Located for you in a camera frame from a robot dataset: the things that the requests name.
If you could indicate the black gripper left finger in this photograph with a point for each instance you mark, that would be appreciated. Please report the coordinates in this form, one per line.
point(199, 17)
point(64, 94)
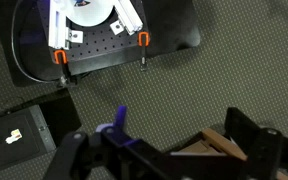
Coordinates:
point(110, 147)

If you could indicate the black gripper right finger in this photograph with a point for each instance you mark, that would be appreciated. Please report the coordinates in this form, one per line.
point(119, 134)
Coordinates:
point(266, 148)

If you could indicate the wooden drawer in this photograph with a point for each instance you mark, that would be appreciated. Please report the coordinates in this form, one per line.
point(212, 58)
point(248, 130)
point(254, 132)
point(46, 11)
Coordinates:
point(212, 144)

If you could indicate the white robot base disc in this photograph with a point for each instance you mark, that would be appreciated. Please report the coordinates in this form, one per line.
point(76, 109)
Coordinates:
point(87, 13)

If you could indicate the black computer tower case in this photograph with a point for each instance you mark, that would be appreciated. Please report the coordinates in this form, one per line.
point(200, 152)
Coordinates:
point(36, 127)

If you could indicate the orange clamp near left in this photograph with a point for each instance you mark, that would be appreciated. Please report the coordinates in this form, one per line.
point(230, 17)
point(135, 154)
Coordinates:
point(60, 57)

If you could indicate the orange clamp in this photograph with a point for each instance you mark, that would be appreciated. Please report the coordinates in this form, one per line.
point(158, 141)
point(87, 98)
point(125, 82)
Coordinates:
point(60, 57)
point(143, 39)

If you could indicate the orange clamp near right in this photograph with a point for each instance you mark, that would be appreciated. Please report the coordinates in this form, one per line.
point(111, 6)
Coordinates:
point(143, 39)

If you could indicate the silver aluminium rail right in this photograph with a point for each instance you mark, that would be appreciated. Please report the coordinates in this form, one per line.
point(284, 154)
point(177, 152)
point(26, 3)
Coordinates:
point(128, 18)

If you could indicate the silver aluminium rail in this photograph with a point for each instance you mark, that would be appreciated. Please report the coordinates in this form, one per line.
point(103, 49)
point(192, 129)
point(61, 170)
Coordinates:
point(57, 25)
point(128, 18)

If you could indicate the silver aluminium rail left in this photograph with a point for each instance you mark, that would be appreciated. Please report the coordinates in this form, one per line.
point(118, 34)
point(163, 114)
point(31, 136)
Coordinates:
point(57, 25)

